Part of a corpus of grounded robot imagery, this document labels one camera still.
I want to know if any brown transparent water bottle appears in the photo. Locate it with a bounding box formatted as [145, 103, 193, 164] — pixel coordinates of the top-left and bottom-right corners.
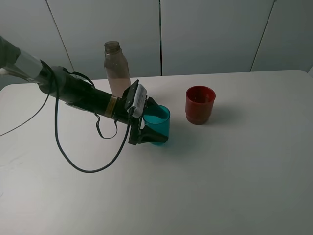
[104, 41, 131, 97]

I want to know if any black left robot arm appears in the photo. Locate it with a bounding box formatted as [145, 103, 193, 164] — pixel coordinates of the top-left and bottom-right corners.
[0, 38, 168, 145]

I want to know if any red plastic cup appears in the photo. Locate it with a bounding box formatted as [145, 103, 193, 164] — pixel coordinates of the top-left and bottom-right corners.
[185, 86, 216, 125]

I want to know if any teal transparent plastic cup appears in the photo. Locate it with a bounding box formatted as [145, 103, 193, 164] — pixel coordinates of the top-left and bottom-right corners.
[143, 105, 170, 136]

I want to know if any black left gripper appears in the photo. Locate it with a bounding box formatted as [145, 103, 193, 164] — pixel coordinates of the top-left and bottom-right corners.
[113, 80, 169, 145]

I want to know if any black camera cable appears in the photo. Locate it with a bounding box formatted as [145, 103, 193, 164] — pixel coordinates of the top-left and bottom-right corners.
[0, 68, 135, 173]

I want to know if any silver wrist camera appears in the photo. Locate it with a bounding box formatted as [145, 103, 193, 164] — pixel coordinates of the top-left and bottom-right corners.
[125, 81, 147, 118]

